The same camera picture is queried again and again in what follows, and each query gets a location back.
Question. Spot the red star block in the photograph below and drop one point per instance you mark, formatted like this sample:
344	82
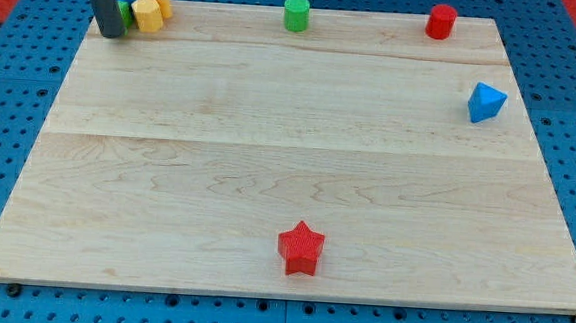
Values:
301	249

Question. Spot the light wooden board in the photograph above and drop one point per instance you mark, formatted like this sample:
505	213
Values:
171	162

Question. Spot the green cylinder block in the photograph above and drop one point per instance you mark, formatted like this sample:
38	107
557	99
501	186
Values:
296	15

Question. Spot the blue triangle block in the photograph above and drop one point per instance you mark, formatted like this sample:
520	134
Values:
485	102

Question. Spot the yellow hexagon block front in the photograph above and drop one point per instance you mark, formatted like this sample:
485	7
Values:
148	16

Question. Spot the red cylinder block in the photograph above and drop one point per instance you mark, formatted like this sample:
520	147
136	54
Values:
441	21

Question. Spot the green block behind rod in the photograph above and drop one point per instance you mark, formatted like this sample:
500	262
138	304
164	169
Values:
126	13

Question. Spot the black cylindrical pointer rod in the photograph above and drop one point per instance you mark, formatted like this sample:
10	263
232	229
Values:
108	17

